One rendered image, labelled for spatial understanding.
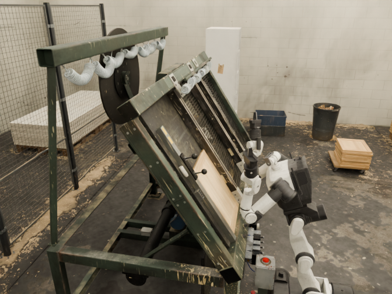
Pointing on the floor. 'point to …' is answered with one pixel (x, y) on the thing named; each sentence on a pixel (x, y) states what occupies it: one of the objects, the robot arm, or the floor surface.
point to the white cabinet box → (225, 59)
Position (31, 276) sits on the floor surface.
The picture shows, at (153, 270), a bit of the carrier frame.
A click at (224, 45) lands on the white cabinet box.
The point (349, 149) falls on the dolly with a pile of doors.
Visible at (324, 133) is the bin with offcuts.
